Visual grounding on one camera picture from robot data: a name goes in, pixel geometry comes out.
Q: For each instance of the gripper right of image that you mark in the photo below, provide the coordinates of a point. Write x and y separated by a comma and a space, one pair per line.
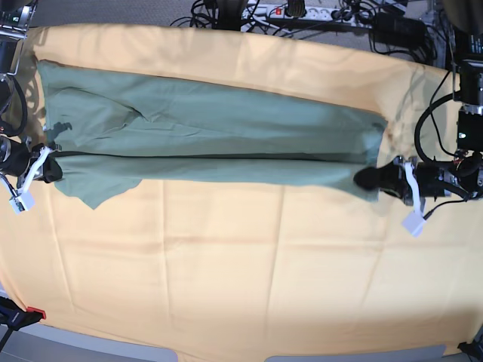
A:
408, 180

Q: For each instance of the gripper left of image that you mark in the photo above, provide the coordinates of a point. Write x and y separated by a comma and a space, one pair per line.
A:
28, 164

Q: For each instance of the green T-shirt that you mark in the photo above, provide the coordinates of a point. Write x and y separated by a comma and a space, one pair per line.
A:
116, 129

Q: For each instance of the black power adapter brick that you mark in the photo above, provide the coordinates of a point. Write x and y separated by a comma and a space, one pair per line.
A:
390, 28

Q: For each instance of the blue clamp with red tip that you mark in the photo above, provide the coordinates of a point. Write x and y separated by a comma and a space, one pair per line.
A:
15, 318

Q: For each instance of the yellow table cloth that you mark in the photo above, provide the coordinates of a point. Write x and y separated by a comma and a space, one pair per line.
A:
240, 272

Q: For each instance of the black clamp right corner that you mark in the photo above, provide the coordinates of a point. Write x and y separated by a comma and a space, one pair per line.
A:
473, 349

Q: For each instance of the white wrist camera left of image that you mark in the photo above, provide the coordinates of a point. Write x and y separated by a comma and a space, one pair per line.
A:
22, 202

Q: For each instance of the white wrist camera of image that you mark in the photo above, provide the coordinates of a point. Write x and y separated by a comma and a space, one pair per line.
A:
413, 223
22, 202

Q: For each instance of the white wrist camera right of image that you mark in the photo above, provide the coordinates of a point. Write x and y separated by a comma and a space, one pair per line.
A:
413, 223

